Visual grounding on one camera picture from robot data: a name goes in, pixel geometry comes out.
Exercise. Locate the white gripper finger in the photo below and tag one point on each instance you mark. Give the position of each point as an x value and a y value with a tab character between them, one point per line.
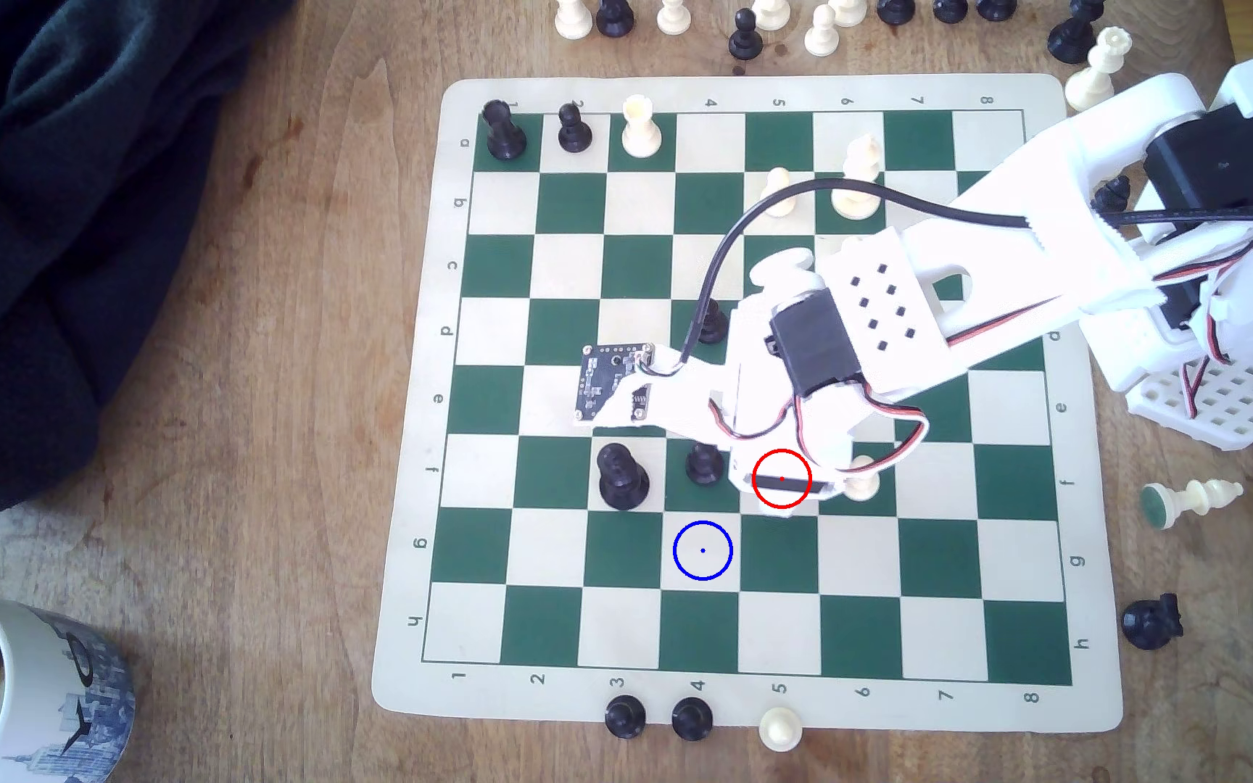
790	479
842	422

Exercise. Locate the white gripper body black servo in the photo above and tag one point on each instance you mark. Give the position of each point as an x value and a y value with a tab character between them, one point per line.
786	481

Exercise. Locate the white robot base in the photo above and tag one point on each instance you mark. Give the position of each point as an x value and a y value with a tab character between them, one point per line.
1138	354

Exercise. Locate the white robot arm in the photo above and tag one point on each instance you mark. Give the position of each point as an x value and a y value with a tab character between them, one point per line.
1029	272

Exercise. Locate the green white chess board mat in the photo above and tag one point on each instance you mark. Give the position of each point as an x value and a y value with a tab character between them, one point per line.
909	566

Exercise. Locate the white chess piece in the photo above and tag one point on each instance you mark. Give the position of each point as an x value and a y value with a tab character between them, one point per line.
770	11
847	9

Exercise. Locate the black chess piece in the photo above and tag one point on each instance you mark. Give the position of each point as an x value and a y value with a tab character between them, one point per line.
1072	37
950	9
895	9
996	8

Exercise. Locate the black pawn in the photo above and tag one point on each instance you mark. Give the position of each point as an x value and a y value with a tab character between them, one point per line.
745	37
705	315
692	719
574	131
704	468
624	717
615	15

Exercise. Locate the black queen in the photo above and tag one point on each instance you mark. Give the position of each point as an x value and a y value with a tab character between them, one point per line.
622	479

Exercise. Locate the white king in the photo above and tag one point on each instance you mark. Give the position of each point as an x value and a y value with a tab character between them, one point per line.
859	161

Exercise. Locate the white rook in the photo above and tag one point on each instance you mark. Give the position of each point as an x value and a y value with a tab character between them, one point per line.
641	128

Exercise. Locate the black bishop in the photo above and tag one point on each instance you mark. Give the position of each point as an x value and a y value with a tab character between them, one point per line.
1113	194

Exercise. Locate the white bishop with green felt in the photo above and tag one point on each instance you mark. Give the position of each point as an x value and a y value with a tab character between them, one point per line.
1192	500

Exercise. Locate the black knight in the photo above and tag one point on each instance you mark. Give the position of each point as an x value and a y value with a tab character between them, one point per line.
1151	622

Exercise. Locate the black rook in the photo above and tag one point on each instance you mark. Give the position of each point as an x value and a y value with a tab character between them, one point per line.
503	133

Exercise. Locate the white queen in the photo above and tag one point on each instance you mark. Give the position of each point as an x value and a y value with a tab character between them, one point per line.
1092	78

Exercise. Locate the dark blue cloth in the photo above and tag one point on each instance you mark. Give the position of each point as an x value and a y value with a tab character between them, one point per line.
50	218

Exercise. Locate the white mug with skyline print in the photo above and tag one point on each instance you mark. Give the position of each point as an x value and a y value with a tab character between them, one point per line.
39	696

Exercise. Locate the black camera circuit board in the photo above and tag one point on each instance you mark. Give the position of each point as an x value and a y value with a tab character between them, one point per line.
607	375

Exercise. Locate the white perforated base plate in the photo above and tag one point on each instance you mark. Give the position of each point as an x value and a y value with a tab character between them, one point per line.
1219	408

